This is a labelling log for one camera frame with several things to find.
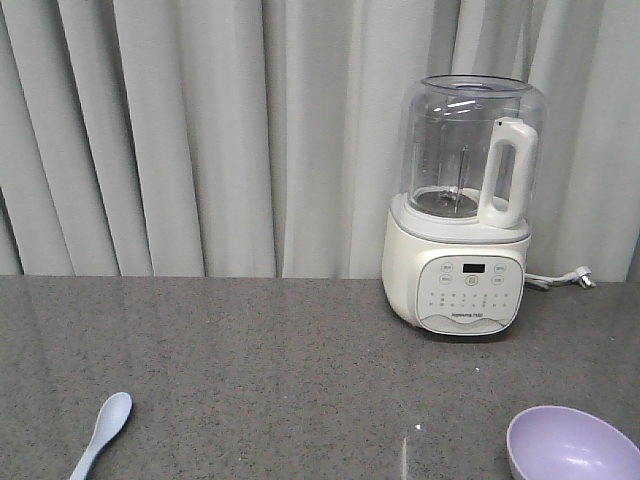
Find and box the light blue spoon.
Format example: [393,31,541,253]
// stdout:
[69,392,133,480]

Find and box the white blender appliance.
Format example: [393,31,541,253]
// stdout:
[381,74,546,336]

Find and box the white curtain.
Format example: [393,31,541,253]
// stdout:
[1,1,639,281]

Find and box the white power cable with plug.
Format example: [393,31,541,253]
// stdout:
[524,270,598,292]

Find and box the purple bowl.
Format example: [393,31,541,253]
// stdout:
[506,405,639,479]

